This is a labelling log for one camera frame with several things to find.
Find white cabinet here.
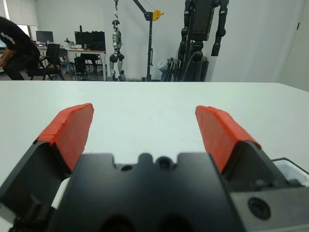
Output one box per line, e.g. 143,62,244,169
279,0,309,92

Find white desk with wooden top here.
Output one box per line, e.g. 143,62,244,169
36,44,107,82

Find white window blind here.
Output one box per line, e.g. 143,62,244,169
0,0,39,27

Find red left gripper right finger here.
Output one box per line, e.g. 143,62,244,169
195,105,302,193

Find big black humanoid robot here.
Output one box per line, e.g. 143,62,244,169
177,0,227,82

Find person in black clothes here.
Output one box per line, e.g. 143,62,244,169
0,16,41,81

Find black office chair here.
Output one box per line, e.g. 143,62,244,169
26,43,66,81
73,53,102,81

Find black crane with yellow hoist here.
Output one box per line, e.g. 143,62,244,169
132,0,165,82

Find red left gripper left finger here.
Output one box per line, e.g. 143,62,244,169
0,103,95,218

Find silver hanging humanoid robot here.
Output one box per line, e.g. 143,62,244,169
109,20,126,82

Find black computer monitor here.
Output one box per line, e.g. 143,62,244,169
91,30,106,51
74,30,93,49
35,30,54,42

